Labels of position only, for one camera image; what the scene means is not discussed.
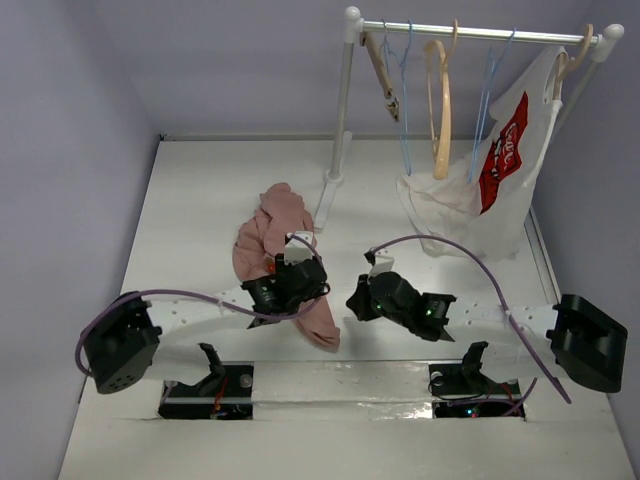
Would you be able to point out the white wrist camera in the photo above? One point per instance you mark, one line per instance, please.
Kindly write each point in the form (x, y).
(299, 247)
(381, 261)

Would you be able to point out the white clothes rack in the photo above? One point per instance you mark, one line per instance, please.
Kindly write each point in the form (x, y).
(602, 44)

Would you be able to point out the white t shirt red print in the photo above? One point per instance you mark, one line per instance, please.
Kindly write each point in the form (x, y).
(483, 203)

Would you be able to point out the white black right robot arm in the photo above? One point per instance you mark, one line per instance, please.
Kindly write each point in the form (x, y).
(573, 338)

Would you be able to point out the beige clip hanger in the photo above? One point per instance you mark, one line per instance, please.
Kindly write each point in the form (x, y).
(374, 51)

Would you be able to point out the beige hanger under white shirt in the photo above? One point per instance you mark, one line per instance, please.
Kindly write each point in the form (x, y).
(564, 64)

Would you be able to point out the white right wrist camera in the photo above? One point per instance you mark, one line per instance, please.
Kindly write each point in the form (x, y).
(381, 261)

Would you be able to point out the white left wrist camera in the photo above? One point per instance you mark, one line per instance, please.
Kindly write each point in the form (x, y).
(299, 247)

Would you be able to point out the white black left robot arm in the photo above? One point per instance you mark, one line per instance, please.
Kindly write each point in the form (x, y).
(163, 334)

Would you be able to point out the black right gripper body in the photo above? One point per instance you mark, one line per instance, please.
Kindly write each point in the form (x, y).
(363, 297)

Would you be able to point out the beige plastic hanger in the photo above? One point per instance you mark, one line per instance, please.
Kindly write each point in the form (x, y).
(437, 62)

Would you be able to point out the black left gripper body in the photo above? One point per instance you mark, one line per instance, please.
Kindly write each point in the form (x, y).
(282, 267)

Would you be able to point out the blue wire hanger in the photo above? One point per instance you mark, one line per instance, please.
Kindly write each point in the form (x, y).
(391, 61)
(492, 65)

